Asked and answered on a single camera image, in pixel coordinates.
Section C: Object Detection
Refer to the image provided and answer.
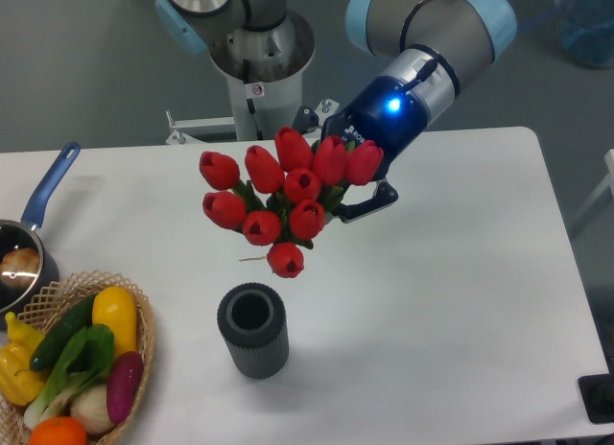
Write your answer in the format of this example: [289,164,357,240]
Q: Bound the brown bread roll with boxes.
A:
[1,247,40,290]

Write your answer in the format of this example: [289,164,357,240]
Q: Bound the yellow squash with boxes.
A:
[92,286,137,360]

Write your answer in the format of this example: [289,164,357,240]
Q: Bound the green cucumber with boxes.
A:
[30,293,97,372]

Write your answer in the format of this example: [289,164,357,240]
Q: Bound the orange fruit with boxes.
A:
[29,416,87,445]

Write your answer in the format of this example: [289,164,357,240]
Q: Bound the blue transparent bin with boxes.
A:
[557,0,613,69]

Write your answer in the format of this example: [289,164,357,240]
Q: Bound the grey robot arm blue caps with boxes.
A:
[155,0,517,223]

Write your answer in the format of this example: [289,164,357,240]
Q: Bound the dark grey ribbed vase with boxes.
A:
[217,282,289,379]

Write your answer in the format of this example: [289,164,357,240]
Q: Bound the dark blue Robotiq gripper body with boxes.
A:
[321,76,428,178]

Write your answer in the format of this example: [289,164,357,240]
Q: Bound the blue handled saucepan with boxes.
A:
[1,142,81,316]

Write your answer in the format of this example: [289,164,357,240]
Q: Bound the yellow bell pepper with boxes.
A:
[1,312,48,407]

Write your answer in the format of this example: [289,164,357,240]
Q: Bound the black device at table edge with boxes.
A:
[578,374,613,424]

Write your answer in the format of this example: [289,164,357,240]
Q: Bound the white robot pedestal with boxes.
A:
[165,12,342,146]

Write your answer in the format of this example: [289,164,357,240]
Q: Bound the red tulip bouquet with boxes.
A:
[199,127,384,278]

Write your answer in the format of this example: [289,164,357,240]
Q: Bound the green bok choy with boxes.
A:
[24,324,114,430]

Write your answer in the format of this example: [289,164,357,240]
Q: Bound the white metal frame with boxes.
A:
[567,150,613,241]

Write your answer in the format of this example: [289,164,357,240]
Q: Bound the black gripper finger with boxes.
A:
[332,178,399,223]
[292,105,325,138]

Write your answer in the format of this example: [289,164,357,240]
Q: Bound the purple eggplant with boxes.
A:
[106,351,144,424]

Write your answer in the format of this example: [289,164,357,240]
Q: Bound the woven wicker basket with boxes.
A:
[16,270,156,444]

